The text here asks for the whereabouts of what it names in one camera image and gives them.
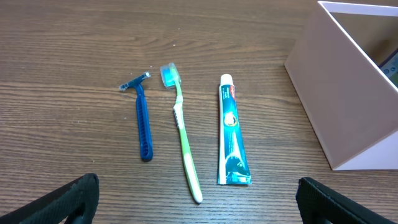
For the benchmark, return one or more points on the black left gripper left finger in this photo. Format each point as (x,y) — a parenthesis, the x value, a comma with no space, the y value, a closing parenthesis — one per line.
(75,202)

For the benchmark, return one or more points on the teal toothpaste tube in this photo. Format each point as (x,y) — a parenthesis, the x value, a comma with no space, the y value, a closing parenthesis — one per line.
(233,166)

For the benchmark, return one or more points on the green toothbrush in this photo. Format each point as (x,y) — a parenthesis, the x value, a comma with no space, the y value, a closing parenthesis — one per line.
(171,78)

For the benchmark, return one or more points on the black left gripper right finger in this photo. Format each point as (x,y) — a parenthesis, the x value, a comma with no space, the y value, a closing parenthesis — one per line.
(319,204)

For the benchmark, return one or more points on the blue disposable razor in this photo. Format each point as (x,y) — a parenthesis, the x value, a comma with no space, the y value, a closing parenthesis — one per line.
(145,137)

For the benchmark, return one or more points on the white cardboard box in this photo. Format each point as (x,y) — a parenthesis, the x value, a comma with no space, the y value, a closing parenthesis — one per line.
(338,69)

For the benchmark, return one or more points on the green soap packet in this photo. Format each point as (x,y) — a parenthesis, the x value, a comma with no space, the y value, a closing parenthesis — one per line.
(389,67)

